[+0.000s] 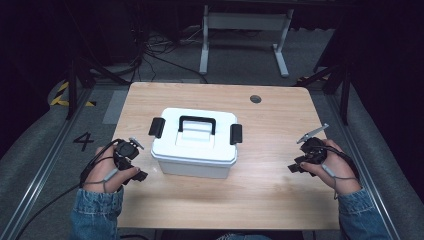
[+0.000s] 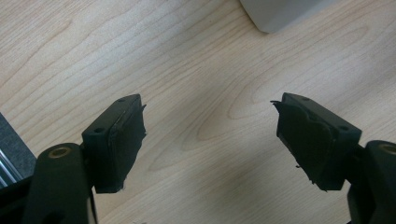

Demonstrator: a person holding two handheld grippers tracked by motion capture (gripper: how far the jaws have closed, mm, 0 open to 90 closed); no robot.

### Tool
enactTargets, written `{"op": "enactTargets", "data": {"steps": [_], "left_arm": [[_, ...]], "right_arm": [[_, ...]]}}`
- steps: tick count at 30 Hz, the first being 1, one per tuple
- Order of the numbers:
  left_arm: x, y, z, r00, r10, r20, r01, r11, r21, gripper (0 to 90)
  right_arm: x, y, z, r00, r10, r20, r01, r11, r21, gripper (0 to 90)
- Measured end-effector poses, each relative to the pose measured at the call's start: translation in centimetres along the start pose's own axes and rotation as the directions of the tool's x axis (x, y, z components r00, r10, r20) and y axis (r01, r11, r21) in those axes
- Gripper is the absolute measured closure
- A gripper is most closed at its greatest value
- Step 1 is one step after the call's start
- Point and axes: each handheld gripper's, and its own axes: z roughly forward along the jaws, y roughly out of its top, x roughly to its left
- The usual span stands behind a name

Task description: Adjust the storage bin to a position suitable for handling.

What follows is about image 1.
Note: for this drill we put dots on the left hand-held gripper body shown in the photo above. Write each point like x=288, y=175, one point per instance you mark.
x=125, y=151

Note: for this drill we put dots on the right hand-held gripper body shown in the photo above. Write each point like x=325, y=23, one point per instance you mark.
x=315, y=151

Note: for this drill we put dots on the white box lid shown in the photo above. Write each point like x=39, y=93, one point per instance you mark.
x=168, y=146

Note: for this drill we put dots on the white plastic storage box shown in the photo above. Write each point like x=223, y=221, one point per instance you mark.
x=193, y=169

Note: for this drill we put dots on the person's right hand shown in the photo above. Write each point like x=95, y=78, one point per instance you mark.
x=340, y=170

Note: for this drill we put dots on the person's left hand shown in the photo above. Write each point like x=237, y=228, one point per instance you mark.
x=100, y=173

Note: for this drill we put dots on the black box latch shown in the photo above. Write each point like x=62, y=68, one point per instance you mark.
x=236, y=134
x=156, y=127

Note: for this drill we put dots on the black tripod stand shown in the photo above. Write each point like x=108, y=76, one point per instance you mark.
x=345, y=93
x=71, y=90

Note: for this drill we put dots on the person's denim lap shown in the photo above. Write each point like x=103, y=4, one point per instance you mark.
x=243, y=237

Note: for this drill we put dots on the metal floor rail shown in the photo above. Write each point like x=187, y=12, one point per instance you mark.
x=363, y=166
x=40, y=173

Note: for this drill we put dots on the white metal desk frame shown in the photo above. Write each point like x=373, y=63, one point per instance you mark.
x=246, y=21

